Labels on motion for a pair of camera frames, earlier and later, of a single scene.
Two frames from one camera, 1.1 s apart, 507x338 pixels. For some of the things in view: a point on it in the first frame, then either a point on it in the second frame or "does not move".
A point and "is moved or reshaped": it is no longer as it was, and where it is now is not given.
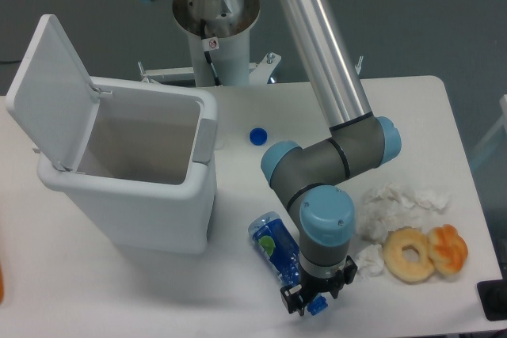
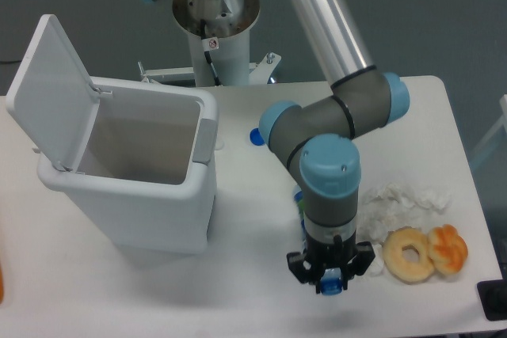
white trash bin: x=146 y=177 does not move
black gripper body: x=311 y=286 -> x=330 y=255
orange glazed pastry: x=447 y=248 does not move
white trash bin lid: x=53 y=96 does not move
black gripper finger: x=292 y=297 -> x=303 y=270
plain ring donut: x=410 y=271 does not move
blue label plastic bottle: x=276 y=243 is moved or reshaped
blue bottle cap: x=258 y=136 does not move
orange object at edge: x=1 y=286 does not move
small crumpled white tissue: x=371 y=260 does not move
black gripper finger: x=350 y=270 -> x=364 y=256
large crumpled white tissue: x=392 y=205 does not move
